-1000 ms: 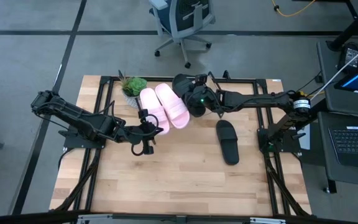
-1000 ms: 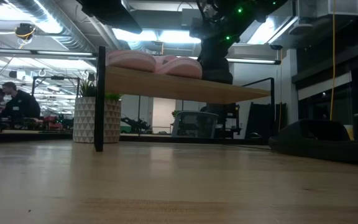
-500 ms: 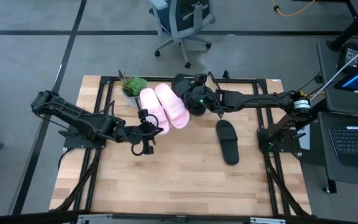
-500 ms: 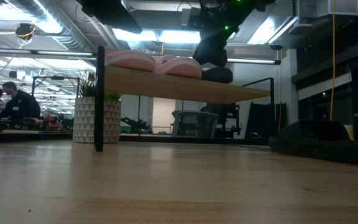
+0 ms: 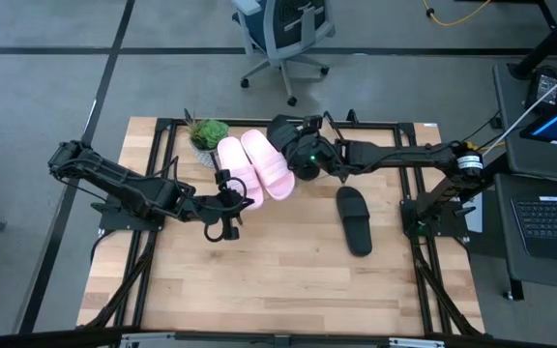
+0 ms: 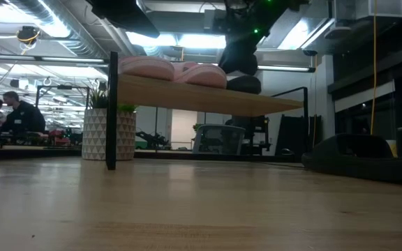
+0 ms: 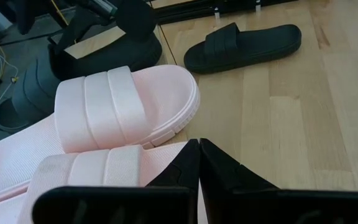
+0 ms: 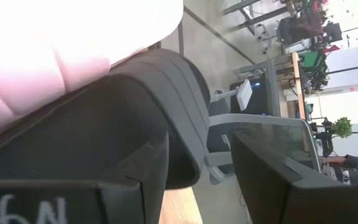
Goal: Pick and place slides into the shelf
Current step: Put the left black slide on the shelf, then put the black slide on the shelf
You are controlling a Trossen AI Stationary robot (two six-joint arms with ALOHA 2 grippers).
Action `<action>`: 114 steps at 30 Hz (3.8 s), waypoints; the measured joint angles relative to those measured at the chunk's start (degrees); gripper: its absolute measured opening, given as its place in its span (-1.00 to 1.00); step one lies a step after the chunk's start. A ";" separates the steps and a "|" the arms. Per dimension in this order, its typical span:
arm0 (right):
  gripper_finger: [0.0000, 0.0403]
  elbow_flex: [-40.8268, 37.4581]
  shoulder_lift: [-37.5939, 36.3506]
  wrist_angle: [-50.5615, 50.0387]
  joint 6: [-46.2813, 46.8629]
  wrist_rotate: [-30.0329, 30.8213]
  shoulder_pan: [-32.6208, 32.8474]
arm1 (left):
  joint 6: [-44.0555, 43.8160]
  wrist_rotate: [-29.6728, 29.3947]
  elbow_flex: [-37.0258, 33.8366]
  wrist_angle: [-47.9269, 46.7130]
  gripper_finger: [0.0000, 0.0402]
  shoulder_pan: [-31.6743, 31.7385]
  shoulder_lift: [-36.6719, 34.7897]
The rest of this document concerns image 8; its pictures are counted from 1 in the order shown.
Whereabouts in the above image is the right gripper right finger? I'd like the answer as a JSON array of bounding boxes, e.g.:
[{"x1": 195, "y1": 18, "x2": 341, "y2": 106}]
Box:
[{"x1": 231, "y1": 130, "x2": 358, "y2": 224}]

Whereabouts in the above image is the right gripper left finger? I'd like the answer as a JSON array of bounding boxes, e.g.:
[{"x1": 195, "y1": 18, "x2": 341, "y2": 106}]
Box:
[{"x1": 0, "y1": 130, "x2": 170, "y2": 224}]

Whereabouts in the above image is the black slide sandal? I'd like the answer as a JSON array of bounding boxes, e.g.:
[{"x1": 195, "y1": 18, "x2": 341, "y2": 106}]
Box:
[{"x1": 0, "y1": 48, "x2": 211, "y2": 190}]

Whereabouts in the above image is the pink slide sandal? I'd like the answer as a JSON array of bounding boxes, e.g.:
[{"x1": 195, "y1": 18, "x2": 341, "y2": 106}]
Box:
[{"x1": 0, "y1": 0, "x2": 185, "y2": 144}]

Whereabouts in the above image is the grey office chair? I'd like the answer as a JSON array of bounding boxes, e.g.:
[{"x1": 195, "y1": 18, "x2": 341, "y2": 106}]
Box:
[{"x1": 203, "y1": 79, "x2": 322, "y2": 185}]

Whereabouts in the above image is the black computer tower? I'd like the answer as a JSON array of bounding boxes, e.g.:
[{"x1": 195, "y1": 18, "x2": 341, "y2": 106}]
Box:
[{"x1": 230, "y1": 74, "x2": 270, "y2": 114}]

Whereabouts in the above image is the green leafy plant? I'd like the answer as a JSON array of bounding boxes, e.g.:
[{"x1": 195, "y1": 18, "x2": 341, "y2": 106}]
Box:
[{"x1": 331, "y1": 116, "x2": 354, "y2": 139}]

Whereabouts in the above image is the wooden edged desk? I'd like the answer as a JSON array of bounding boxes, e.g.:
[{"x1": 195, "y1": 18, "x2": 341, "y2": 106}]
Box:
[{"x1": 233, "y1": 51, "x2": 307, "y2": 121}]

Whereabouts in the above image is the green equipment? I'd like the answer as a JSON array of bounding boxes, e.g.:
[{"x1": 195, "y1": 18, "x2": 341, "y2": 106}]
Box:
[{"x1": 300, "y1": 49, "x2": 329, "y2": 91}]

